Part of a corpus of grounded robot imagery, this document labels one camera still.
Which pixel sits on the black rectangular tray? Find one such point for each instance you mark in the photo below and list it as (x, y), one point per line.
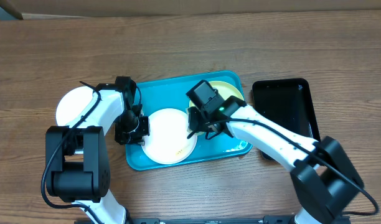
(288, 103)

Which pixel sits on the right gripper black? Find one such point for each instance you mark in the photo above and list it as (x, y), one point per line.
(197, 114)

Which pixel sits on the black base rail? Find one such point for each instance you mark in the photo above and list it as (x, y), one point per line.
(269, 219)

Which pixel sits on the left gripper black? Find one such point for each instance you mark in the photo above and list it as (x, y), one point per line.
(137, 139)

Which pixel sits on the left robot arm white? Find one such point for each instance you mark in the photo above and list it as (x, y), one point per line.
(77, 170)

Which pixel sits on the yellow-green plate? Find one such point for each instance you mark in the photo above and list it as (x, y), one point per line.
(225, 90)

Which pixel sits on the white plate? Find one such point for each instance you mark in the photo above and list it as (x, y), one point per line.
(168, 141)
(72, 104)

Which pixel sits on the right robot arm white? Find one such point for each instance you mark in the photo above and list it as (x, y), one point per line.
(324, 178)

